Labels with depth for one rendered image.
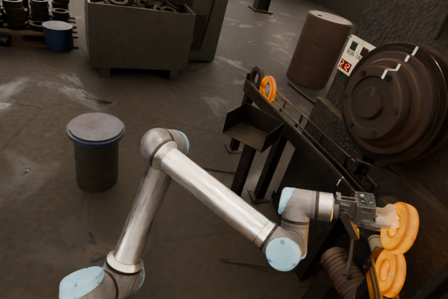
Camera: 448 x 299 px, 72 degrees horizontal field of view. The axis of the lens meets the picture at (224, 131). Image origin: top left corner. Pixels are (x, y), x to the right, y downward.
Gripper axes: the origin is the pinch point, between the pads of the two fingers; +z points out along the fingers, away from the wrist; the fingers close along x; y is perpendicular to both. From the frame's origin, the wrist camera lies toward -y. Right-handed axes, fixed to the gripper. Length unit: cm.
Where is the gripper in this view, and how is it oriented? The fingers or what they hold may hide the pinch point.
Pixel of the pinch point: (401, 223)
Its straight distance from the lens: 112.6
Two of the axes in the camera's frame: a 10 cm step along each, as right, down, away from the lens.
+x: 2.8, -4.8, 8.3
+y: -0.5, -8.7, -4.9
